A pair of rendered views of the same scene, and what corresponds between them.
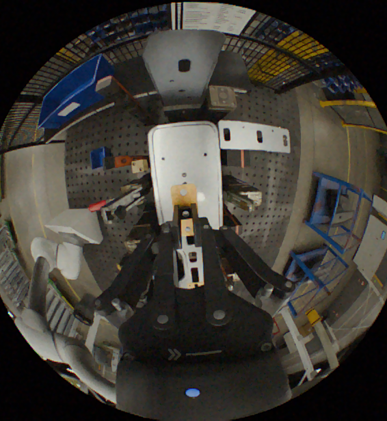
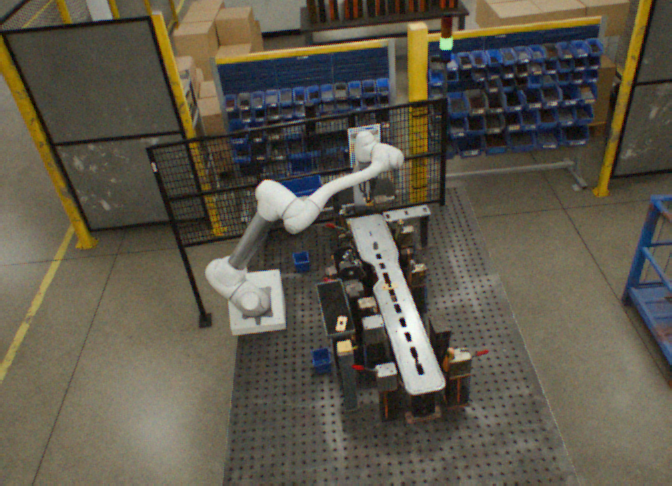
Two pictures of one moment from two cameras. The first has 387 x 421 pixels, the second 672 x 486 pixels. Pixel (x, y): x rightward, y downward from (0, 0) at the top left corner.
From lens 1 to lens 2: 3.43 m
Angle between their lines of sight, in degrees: 73
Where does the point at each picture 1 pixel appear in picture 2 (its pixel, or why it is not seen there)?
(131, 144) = (327, 259)
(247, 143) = (400, 216)
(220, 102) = (380, 201)
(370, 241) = not seen: outside the picture
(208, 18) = not seen: hidden behind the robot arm
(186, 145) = (369, 223)
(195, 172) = (375, 230)
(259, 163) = (435, 255)
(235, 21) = not seen: hidden behind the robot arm
